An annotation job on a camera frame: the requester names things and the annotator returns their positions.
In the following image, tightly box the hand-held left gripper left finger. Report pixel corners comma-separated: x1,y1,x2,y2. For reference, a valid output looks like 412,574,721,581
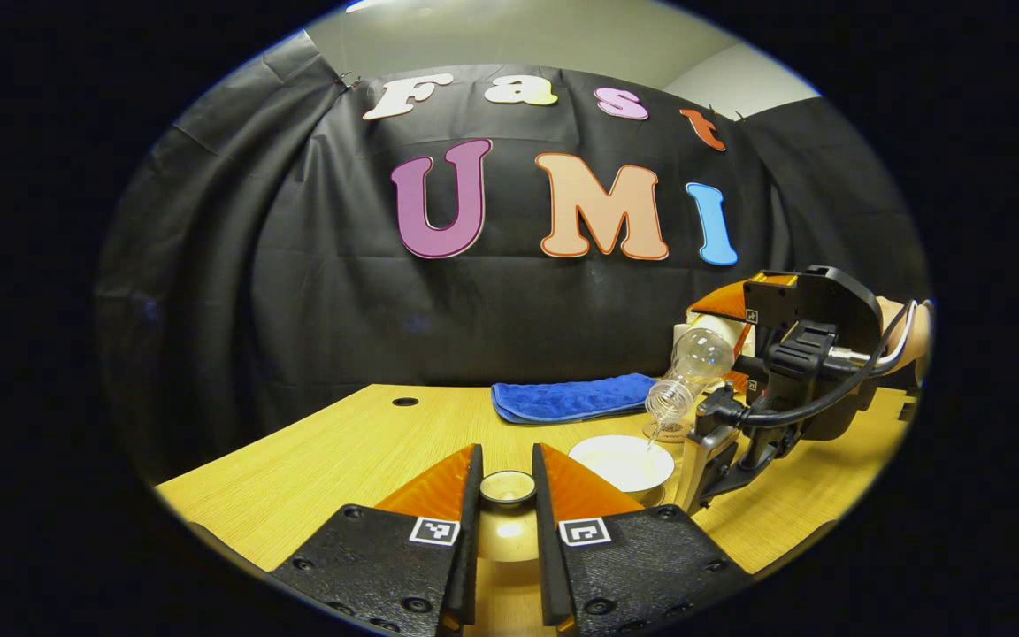
271,442,484,634

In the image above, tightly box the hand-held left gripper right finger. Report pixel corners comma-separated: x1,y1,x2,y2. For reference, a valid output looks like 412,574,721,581
532,442,754,636

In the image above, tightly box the clear water bottle orange label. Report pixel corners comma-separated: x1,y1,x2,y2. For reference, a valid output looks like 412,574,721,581
645,310,754,426

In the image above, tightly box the yellow teacup lid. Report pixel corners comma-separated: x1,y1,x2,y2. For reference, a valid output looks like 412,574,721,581
474,470,548,564

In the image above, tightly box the blue folded towel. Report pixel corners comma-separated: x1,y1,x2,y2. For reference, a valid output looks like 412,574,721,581
491,372,659,426

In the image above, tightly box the black backdrop cloth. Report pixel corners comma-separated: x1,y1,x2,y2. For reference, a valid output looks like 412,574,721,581
94,31,931,483

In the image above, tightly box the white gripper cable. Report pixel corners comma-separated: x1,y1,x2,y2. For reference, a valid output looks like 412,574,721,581
832,301,919,369

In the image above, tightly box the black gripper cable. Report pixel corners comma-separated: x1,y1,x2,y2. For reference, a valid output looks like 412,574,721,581
722,301,915,431

